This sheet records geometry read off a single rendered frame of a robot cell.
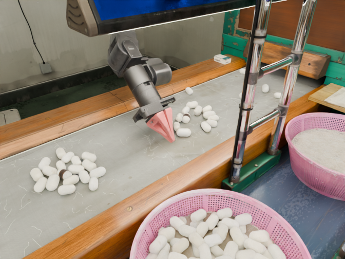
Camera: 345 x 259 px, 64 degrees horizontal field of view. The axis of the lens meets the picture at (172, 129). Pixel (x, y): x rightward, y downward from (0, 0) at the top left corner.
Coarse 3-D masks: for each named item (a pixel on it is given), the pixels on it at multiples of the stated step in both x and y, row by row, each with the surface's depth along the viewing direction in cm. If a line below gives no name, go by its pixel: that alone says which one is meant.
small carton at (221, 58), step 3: (219, 54) 111; (216, 57) 109; (219, 57) 108; (222, 57) 108; (225, 57) 108; (228, 57) 108; (216, 60) 110; (219, 60) 108; (222, 60) 107; (225, 60) 106; (228, 60) 107; (222, 63) 108; (225, 63) 107
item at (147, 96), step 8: (136, 88) 65; (144, 88) 65; (152, 88) 66; (136, 96) 66; (144, 96) 65; (152, 96) 65; (160, 96) 67; (144, 104) 65; (152, 104) 64; (136, 120) 66
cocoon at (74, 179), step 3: (69, 177) 56; (72, 177) 56; (75, 177) 56; (78, 177) 56; (66, 180) 55; (69, 180) 55; (72, 180) 55; (75, 180) 56; (78, 180) 56; (63, 183) 55; (66, 183) 55; (69, 183) 55; (72, 183) 55
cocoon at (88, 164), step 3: (87, 159) 60; (84, 162) 59; (87, 162) 59; (90, 162) 59; (93, 162) 59; (84, 165) 59; (87, 165) 59; (90, 165) 58; (93, 165) 59; (96, 165) 59; (87, 168) 59; (90, 168) 58; (93, 168) 59; (96, 168) 59
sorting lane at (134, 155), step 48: (192, 96) 90; (48, 144) 68; (96, 144) 68; (144, 144) 68; (192, 144) 68; (0, 192) 55; (48, 192) 55; (96, 192) 55; (0, 240) 46; (48, 240) 46
